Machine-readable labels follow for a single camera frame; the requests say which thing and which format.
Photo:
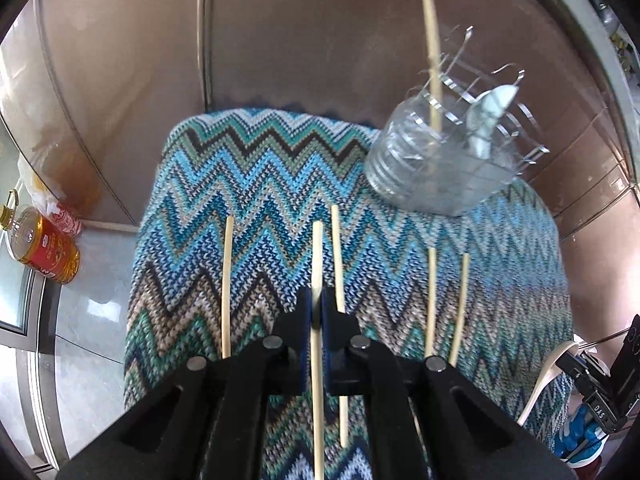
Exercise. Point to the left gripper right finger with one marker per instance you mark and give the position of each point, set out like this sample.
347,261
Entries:
424,419

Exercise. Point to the cooking oil bottle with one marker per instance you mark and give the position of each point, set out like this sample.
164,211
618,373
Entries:
33,240

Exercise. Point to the plastic bag on floor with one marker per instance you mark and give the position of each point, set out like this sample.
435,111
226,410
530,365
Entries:
45,202

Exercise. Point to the white ceramic spoon in basket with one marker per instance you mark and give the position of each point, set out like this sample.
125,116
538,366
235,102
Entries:
483,117

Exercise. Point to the wire utensil basket with liner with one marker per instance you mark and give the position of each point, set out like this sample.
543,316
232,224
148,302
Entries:
414,167

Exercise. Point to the bamboo chopstick pair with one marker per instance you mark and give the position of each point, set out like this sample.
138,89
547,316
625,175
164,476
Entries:
458,328
431,301

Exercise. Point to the bamboo chopstick in basket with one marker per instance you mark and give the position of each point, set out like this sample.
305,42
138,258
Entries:
433,56

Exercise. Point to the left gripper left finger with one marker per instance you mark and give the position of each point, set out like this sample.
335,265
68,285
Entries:
208,419

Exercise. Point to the zigzag knitted cloth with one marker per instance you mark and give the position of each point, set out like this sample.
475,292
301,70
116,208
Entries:
276,173

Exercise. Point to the right blue white gloved hand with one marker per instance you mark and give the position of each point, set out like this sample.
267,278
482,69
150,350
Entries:
580,442

